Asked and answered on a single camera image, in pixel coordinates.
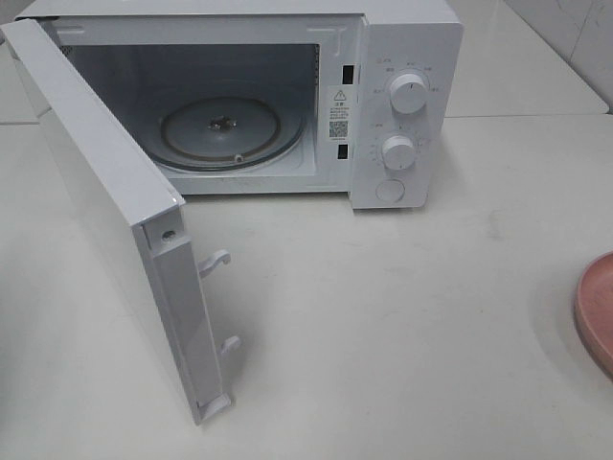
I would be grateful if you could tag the round white door button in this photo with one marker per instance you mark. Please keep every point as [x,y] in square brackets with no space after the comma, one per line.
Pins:
[390,190]

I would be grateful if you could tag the white microwave door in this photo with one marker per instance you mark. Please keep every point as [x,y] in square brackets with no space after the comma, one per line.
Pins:
[131,214]

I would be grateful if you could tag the pink round plate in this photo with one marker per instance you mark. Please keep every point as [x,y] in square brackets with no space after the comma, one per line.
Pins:
[593,311]

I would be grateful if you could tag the glass microwave turntable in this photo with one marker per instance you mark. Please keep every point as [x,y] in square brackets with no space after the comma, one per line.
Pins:
[222,134]

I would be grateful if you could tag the white warning label sticker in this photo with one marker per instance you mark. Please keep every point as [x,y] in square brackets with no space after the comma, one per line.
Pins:
[340,106]

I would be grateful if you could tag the white microwave oven body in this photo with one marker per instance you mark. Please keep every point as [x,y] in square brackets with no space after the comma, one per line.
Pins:
[145,59]

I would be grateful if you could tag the upper white power knob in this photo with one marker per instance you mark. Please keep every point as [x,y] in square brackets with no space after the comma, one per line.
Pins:
[408,92]

